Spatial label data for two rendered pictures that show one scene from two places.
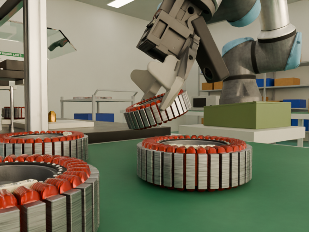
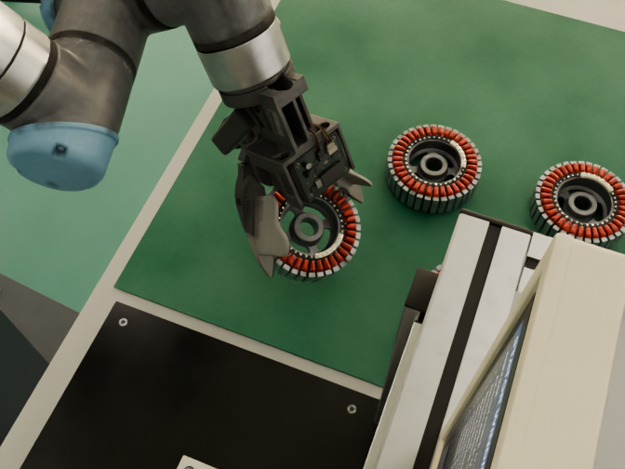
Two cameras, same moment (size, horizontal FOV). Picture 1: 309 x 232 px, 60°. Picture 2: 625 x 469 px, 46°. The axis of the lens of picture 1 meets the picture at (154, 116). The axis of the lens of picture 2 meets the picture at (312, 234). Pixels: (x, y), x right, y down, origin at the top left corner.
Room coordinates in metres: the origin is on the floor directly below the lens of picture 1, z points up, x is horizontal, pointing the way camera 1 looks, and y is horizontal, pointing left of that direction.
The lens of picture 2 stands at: (0.62, 0.35, 1.49)
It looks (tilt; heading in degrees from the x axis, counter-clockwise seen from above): 60 degrees down; 244
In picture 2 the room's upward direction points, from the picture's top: straight up
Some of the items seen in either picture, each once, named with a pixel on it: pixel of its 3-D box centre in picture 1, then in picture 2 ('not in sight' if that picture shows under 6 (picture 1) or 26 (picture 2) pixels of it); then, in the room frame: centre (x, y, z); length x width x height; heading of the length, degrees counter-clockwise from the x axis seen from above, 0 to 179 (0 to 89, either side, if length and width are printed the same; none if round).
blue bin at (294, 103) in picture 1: (294, 103); not in sight; (6.16, -3.22, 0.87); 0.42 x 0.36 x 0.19; 134
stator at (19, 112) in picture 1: (22, 112); not in sight; (0.85, 0.42, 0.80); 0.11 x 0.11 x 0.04
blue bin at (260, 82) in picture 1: (265, 83); not in sight; (6.67, -2.75, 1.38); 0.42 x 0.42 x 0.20; 41
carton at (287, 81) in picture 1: (287, 82); not in sight; (6.29, -3.10, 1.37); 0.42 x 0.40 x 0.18; 43
